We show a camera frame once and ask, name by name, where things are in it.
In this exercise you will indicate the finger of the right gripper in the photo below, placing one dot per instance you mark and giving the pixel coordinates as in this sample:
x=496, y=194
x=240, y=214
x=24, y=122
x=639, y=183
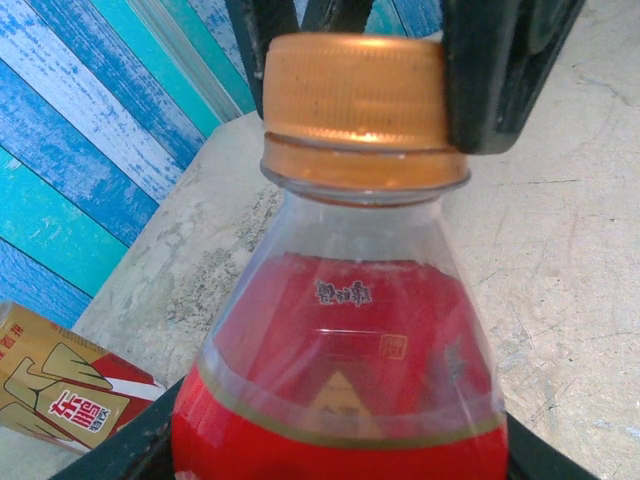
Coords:
x=260, y=30
x=490, y=75

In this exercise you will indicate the amber drink bottle gold label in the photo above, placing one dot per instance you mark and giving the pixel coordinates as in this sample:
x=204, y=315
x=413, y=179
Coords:
x=65, y=385

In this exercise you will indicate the orange bottle cap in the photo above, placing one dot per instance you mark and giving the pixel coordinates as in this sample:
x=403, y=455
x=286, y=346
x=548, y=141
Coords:
x=350, y=85

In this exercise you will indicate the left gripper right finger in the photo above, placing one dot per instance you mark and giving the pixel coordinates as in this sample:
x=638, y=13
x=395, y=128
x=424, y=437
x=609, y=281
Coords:
x=520, y=460

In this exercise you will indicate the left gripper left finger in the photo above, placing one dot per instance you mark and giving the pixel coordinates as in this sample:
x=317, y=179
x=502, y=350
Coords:
x=140, y=445

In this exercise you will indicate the aluminium corner post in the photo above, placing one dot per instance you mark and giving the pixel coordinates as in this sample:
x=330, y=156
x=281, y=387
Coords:
x=200, y=55

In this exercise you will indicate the red label drink bottle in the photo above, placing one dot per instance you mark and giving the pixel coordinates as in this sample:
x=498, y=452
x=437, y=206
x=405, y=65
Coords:
x=340, y=400

